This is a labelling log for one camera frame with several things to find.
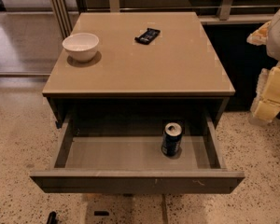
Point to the white ceramic bowl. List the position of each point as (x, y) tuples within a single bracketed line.
[(82, 47)]

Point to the grey cabinet with counter top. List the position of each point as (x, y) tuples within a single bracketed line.
[(180, 62)]

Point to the blue pepsi can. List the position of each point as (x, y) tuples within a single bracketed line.
[(172, 136)]

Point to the dark snack bar wrapper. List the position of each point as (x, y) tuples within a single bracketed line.
[(148, 36)]

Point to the open grey top drawer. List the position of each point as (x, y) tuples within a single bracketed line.
[(116, 153)]

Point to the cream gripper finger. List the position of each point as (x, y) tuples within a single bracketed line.
[(259, 37), (266, 104)]

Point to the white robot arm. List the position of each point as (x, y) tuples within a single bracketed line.
[(272, 48)]

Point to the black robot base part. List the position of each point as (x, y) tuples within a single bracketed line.
[(52, 218)]

